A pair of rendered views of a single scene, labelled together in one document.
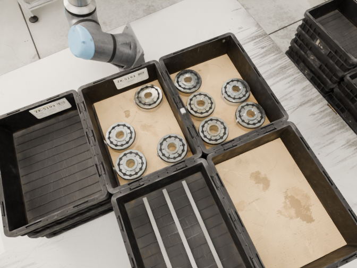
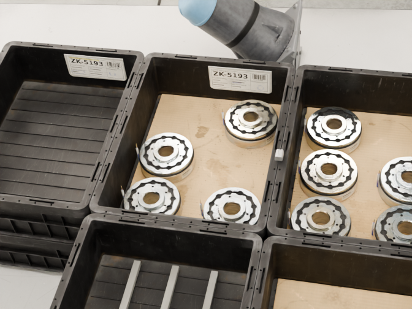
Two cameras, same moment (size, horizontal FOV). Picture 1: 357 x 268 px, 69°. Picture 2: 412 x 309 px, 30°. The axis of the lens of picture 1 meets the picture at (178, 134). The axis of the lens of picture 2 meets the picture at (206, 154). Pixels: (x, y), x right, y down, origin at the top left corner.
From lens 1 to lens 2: 0.61 m
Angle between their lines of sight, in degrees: 25
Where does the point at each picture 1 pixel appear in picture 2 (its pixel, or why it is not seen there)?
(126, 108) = (205, 124)
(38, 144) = (46, 111)
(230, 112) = (376, 214)
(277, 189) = not seen: outside the picture
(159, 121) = (243, 167)
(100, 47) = (223, 13)
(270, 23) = not seen: outside the picture
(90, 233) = (29, 290)
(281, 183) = not seen: outside the picture
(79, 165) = (80, 167)
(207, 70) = (385, 131)
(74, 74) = (171, 49)
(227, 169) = (301, 297)
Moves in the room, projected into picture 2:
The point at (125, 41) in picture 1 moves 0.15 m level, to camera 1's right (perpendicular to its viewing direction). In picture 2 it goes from (272, 24) to (338, 43)
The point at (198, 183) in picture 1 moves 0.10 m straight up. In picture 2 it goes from (237, 290) to (234, 257)
